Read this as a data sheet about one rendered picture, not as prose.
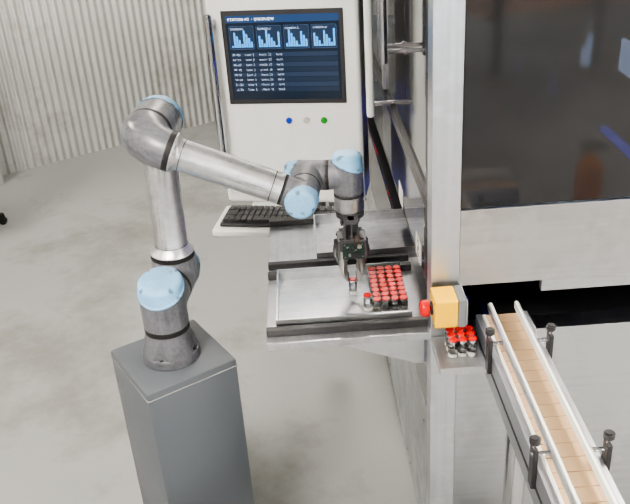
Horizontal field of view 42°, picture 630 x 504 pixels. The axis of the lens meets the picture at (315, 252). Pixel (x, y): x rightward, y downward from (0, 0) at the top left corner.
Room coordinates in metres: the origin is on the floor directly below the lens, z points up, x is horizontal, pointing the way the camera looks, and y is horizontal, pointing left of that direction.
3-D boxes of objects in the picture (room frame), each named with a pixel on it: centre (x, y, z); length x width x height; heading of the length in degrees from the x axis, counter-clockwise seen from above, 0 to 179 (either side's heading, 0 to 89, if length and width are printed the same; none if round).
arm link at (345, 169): (1.85, -0.09, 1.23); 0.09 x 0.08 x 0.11; 84
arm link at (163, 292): (1.78, 0.39, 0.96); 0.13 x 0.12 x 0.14; 174
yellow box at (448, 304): (1.59, -0.30, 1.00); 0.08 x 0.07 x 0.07; 90
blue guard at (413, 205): (2.67, -0.26, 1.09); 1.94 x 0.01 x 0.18; 0
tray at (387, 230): (2.18, -0.17, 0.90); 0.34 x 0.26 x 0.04; 90
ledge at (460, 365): (1.57, -0.34, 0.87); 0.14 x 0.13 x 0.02; 90
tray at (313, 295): (1.84, -0.06, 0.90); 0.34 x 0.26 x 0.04; 90
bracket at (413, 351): (1.76, -0.10, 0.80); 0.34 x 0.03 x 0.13; 90
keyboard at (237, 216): (2.52, 0.11, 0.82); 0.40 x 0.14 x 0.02; 79
